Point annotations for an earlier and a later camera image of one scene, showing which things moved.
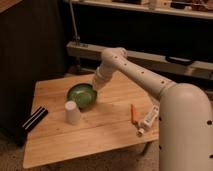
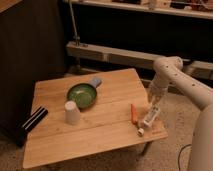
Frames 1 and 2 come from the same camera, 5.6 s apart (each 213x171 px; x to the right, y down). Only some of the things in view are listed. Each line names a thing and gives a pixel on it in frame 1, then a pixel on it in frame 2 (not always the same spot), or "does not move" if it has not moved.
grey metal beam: [170, 65] does not move
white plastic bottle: [148, 119] does not move
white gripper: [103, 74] → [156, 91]
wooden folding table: [81, 120] does not move
